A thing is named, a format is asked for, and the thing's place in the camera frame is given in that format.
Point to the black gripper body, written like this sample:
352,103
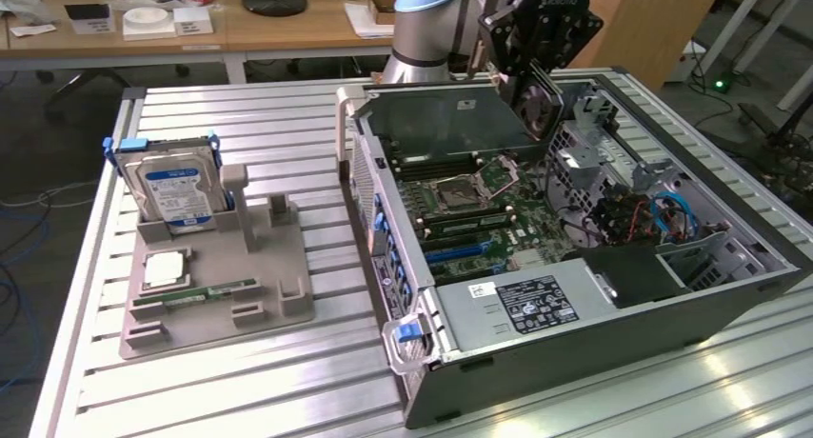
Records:
549,28

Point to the graphics card with fan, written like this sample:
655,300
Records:
539,109

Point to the wooden cabinet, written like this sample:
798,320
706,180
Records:
647,28

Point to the white paper stack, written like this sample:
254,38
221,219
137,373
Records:
364,24

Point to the device with green light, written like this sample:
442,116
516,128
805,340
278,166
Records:
719,84

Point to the silver perforated disk bay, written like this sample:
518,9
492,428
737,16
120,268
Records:
585,171

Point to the light wooden desk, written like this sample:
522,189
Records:
51,47
298,28

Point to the CPU socket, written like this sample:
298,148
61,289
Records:
458,195

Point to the black chair base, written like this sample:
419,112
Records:
762,119
83,81

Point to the green RAM stick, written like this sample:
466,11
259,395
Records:
470,223
203,292

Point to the green motherboard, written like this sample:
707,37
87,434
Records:
533,224

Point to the blue card retention clip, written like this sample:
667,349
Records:
379,214
396,272
388,245
406,295

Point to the blue expansion slot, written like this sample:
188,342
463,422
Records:
454,253

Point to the plain white labelled box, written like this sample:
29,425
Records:
193,26

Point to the silver slanted disk bay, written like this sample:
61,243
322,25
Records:
705,262

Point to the white box with round hollow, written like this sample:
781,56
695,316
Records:
148,28

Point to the grey power supply unit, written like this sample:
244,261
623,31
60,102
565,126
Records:
470,319

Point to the hard disk with blue carrier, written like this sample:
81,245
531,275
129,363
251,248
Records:
168,190

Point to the blue case latch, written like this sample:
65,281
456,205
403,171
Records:
407,335

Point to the white box with black top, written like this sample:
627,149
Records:
92,24

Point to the dark grey PC case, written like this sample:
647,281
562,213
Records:
571,352

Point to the silver CPU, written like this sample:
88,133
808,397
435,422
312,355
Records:
164,271

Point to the white paper label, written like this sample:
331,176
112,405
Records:
32,30

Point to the grey parts rack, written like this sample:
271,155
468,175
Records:
203,333

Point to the white table frame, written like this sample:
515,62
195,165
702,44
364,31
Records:
765,24

